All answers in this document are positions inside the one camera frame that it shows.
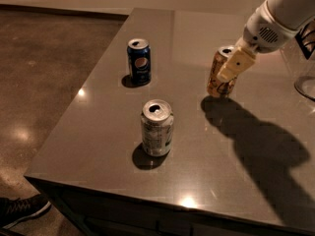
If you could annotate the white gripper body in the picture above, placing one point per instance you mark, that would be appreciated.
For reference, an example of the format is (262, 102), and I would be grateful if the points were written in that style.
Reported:
(265, 33)

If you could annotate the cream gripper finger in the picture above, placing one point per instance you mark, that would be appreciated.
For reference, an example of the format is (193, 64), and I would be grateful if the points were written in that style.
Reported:
(240, 60)

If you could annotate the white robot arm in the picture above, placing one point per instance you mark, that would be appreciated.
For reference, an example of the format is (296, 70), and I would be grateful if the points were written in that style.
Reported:
(305, 12)

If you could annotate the blue Pepsi can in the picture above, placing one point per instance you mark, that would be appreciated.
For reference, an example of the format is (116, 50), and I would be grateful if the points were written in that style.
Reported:
(139, 58)

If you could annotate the white green 7up can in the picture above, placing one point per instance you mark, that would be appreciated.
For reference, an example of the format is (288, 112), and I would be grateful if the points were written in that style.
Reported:
(157, 127)

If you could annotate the dark table cabinet base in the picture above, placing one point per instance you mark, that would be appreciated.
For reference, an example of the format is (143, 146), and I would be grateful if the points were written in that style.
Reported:
(97, 213)

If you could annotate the black sneaker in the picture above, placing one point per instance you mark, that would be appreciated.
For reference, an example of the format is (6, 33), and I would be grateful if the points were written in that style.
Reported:
(15, 211)

